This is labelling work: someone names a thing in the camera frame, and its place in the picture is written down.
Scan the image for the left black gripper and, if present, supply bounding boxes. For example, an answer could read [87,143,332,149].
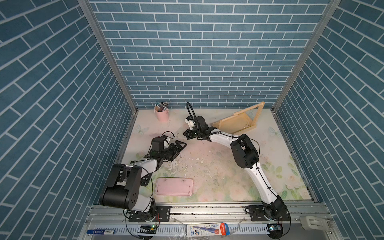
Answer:
[159,140,187,161]

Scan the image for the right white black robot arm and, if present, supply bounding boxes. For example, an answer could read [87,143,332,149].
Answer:
[184,102,289,221]

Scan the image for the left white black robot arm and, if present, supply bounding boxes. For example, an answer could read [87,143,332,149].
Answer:
[99,135,187,221]

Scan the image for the wooden jewelry display stand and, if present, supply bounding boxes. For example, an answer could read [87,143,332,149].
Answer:
[211,102,265,135]

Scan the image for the pink pen holder cup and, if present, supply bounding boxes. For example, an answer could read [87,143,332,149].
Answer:
[154,106,170,123]

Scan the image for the pink plastic tray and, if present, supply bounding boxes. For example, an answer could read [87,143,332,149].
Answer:
[155,177,194,197]

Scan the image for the pens in cup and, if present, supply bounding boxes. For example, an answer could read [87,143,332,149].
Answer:
[155,102,169,113]

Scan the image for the black calculator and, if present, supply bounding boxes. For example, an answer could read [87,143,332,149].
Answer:
[141,173,152,187]

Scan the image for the toothpaste box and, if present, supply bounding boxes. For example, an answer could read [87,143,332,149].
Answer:
[186,223,231,237]

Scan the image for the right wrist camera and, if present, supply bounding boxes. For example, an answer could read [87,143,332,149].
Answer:
[185,116,195,130]

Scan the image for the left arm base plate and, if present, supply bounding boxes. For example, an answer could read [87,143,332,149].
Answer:
[128,206,171,223]

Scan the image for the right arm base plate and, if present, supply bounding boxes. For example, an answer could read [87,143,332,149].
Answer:
[244,205,291,222]

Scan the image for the white plastic bracket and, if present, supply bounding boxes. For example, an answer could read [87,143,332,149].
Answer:
[300,216,330,232]

